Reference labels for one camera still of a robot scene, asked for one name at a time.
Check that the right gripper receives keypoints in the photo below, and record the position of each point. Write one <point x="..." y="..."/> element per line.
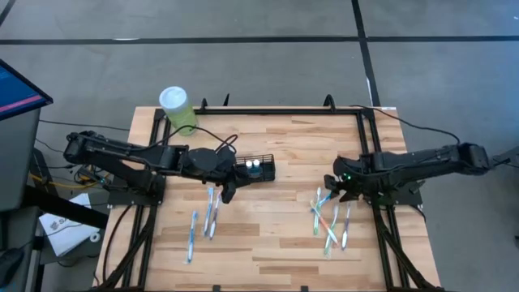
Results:
<point x="348" y="182"/>

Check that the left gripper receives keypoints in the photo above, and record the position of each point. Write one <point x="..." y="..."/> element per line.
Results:
<point x="229" y="174"/>

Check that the teal toothpaste tube white cap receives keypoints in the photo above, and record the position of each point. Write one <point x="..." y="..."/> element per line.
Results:
<point x="249" y="164"/>
<point x="256" y="163"/>

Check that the blue toothbrush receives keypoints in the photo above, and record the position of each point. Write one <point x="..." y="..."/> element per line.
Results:
<point x="215" y="217"/>
<point x="324" y="199"/>
<point x="208" y="211"/>
<point x="191" y="237"/>

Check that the orange toothbrush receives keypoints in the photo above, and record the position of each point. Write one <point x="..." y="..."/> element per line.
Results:
<point x="326" y="225"/>

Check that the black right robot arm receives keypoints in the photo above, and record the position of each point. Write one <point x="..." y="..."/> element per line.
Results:
<point x="405" y="162"/>

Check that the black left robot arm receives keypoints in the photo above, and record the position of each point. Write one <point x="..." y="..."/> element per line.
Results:
<point x="134" y="152"/>

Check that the black table clamp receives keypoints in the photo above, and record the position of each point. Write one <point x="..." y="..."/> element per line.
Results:
<point x="226" y="100"/>
<point x="203" y="104"/>
<point x="329" y="102"/>

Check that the green disinfecting wipes canister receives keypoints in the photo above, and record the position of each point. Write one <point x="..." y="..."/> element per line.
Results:
<point x="180" y="113"/>

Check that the white tape roll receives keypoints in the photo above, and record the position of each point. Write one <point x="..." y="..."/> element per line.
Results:
<point x="91" y="237"/>

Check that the black stand foot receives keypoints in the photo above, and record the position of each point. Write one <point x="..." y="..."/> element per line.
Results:
<point x="507" y="158"/>

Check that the black desk bar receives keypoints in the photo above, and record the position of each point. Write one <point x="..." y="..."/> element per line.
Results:
<point x="65" y="207"/>

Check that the white printed paper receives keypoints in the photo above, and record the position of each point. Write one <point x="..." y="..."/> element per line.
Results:
<point x="65" y="239"/>

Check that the grey cabinet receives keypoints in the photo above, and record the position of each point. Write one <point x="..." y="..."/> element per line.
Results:
<point x="18" y="162"/>

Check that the blue-screen computer monitor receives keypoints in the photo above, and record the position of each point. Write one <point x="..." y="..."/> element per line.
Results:
<point x="20" y="93"/>

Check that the black metal table frame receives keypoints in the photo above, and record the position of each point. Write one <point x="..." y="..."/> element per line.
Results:
<point x="284" y="111"/>

